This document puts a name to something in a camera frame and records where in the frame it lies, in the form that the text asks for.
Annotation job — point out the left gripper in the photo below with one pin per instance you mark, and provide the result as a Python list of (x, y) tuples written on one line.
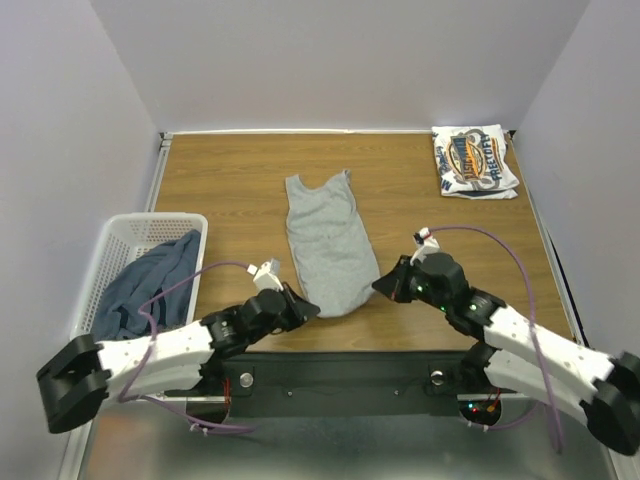
[(298, 308)]

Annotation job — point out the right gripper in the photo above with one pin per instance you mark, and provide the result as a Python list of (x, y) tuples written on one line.
[(401, 279)]

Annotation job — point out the grey tank top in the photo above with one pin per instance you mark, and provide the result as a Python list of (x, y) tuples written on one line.
[(331, 251)]

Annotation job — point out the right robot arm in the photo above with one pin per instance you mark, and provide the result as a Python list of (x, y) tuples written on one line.
[(599, 390)]

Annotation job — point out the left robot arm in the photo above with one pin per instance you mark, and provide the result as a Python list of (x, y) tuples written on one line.
[(87, 375)]

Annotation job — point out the folded white printed tank top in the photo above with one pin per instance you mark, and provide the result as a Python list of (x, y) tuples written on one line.
[(471, 162)]

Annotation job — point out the blue tank top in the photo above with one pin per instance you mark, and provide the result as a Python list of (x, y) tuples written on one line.
[(117, 316)]

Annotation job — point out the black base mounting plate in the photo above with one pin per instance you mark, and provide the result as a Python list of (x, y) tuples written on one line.
[(340, 384)]

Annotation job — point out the white plastic laundry basket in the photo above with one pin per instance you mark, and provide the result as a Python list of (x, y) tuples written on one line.
[(122, 240)]

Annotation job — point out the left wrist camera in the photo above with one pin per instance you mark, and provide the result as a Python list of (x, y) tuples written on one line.
[(265, 276)]

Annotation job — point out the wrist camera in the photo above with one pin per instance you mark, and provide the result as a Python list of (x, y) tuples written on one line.
[(426, 244), (265, 276)]

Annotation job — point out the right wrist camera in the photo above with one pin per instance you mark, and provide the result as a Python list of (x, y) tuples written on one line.
[(426, 244)]

